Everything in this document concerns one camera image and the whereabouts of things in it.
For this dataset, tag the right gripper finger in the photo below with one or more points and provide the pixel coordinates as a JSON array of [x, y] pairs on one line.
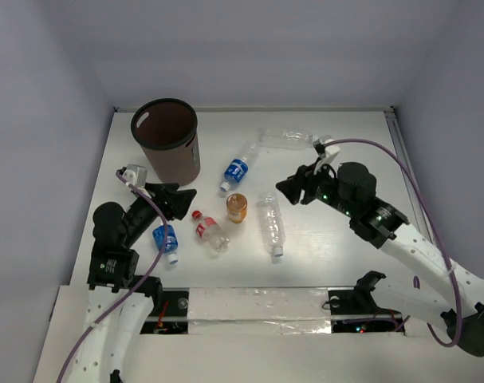
[[301, 176], [291, 190]]

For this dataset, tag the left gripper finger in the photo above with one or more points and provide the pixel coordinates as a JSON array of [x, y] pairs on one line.
[[155, 189], [182, 201]]

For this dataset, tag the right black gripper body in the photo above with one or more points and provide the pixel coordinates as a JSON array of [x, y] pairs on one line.
[[322, 184]]

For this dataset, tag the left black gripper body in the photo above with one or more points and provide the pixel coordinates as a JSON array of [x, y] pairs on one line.
[[162, 200]]

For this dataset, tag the red label clear bottle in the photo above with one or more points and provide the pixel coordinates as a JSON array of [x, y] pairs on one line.
[[208, 230]]

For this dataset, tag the blue label bottle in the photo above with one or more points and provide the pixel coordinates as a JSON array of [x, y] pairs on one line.
[[166, 237], [239, 167]]

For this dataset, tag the orange sauce bottle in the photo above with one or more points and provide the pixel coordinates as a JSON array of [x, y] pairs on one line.
[[236, 207]]

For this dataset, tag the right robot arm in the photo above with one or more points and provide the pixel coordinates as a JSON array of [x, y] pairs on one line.
[[457, 303]]

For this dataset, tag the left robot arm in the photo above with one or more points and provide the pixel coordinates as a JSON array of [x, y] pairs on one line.
[[119, 300]]

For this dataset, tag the brown plastic waste bin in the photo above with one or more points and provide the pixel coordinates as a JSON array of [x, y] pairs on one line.
[[167, 131]]

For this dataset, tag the clear bottle blue cap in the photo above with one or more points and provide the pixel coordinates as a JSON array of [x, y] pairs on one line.
[[271, 223]]

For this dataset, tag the clear bottle at back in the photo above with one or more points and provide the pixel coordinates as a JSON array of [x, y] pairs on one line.
[[286, 138]]

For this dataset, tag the taped white front board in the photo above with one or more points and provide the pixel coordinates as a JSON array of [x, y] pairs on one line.
[[258, 311]]

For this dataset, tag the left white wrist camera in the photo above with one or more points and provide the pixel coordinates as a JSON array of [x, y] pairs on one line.
[[133, 174]]

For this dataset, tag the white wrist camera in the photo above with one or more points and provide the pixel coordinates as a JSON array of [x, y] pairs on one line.
[[326, 150], [133, 174]]

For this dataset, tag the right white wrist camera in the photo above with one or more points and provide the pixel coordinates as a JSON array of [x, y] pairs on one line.
[[326, 150]]

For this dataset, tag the aluminium rail right edge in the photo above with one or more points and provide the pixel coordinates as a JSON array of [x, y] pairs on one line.
[[420, 218]]

